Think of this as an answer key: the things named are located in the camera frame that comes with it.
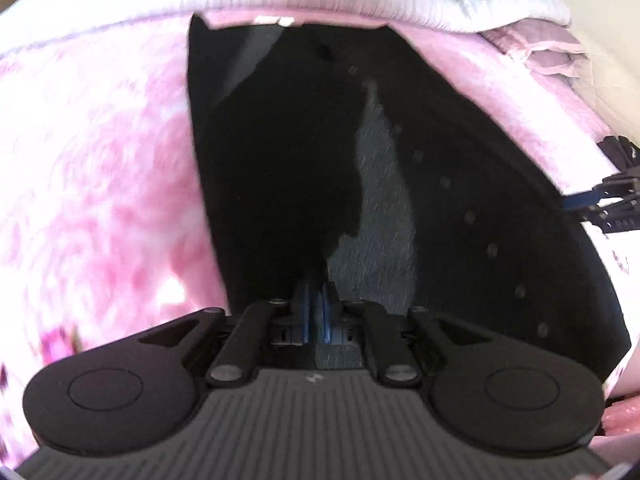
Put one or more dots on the pink floral blanket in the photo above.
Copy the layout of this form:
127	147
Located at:
100	185

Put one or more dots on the black striped object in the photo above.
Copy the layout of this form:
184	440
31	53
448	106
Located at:
622	152

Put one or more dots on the black knit garment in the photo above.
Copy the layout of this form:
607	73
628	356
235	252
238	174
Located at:
280	160

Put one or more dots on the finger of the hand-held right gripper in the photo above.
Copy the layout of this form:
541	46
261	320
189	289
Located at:
617	217
582	199

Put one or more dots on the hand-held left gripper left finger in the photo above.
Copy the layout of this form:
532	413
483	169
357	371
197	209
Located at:
301	312

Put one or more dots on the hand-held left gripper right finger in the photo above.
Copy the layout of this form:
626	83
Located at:
327	312

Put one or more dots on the mauve folded cloth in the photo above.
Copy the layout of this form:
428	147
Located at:
545	45

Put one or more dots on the beige bed sheet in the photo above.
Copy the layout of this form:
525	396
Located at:
607	75

